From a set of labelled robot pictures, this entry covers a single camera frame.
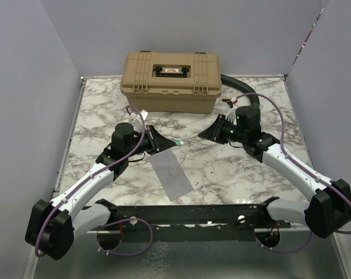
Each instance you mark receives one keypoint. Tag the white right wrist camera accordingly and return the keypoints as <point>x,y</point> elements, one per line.
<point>231,115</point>

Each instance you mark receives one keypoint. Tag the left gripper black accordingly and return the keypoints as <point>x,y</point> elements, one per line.
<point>157,143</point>

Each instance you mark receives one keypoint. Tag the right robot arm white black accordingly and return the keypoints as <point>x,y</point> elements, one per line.
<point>328,206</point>

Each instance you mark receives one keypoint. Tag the aluminium frame rail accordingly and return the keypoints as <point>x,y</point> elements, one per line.
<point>61,170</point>

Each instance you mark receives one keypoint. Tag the yellow black T-handle hex key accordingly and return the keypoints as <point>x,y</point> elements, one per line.
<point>230,102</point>

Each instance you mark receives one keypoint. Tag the tan plastic tool case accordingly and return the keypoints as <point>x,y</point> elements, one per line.
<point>172,82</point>

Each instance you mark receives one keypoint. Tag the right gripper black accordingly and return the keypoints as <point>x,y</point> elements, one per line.
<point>214,132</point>

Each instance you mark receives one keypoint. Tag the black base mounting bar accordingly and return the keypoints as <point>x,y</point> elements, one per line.
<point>189,223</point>

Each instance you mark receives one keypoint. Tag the grey envelope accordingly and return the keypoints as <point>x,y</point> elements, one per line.
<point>170,174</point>

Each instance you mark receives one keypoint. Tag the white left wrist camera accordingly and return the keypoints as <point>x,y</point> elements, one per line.
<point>141,117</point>

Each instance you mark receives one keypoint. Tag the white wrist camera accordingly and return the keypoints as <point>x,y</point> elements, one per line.
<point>231,115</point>
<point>141,117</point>

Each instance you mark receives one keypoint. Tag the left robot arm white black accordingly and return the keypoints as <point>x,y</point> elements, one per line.
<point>54,224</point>

